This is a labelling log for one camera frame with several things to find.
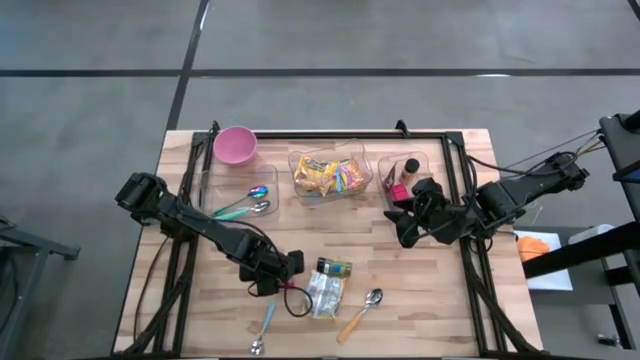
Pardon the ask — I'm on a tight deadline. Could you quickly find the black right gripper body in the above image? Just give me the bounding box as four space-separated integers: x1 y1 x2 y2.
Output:
405 199 476 245

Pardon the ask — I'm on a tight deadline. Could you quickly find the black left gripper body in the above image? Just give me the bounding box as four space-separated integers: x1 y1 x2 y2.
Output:
238 238 290 297

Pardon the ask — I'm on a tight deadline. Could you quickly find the orange spice bottle black cap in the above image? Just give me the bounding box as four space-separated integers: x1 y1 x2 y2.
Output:
399 157 421 184

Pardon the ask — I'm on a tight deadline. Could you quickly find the light-blue handled spoon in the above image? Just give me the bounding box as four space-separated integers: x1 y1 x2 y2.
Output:
250 299 278 357

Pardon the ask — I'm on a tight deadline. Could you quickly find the teal handled spoon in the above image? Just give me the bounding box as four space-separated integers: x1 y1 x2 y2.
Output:
213 199 272 222

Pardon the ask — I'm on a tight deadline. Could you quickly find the red green ramen packet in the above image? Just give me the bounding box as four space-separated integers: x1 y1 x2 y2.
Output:
344 159 367 191

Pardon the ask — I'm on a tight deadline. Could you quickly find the colourful blue-edged noodle packet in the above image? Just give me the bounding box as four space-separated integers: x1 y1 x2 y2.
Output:
324 158 351 194

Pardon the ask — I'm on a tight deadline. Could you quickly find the iridescent rainbow spoon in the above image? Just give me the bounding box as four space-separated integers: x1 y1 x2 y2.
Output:
212 185 270 217

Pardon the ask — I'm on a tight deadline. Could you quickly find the yellow noodle packet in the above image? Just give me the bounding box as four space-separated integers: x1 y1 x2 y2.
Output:
293 154 334 197

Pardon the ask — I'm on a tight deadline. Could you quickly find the clear plastic bin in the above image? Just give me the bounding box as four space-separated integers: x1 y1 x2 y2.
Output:
288 138 375 200
199 163 280 221
377 151 432 212

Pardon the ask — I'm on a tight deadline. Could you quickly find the green-label spice jar black cap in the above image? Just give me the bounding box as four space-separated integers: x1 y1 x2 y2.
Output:
315 256 354 279

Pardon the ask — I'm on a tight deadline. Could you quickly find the orange object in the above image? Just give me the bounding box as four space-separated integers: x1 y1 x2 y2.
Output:
516 235 551 263

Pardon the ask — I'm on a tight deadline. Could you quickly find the pink bowl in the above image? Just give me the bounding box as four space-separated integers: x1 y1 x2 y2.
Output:
213 125 259 167

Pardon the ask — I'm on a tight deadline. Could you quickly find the white paper sheet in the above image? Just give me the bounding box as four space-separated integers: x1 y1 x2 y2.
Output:
513 229 575 292

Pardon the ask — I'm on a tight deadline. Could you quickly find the white plastic container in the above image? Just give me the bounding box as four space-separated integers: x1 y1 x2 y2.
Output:
568 223 615 246

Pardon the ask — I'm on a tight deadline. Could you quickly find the black equipment cart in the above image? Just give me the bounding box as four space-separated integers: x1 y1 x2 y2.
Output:
522 110 640 281

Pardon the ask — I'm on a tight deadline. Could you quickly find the grey metal stand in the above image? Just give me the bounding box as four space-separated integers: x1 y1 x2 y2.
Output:
0 214 81 360

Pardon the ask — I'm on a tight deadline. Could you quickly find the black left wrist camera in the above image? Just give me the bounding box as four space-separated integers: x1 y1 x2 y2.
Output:
287 248 306 277

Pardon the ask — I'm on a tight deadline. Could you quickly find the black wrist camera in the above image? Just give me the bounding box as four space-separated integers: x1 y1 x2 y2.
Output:
287 248 306 277
412 177 446 202

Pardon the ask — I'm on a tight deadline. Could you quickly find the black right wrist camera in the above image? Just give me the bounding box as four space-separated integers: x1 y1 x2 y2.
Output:
412 177 446 202

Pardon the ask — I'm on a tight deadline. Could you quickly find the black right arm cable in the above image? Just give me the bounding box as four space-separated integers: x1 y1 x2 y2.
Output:
464 152 569 176

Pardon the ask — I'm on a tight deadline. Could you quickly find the black aluminium table frame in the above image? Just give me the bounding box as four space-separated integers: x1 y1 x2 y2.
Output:
119 119 544 359

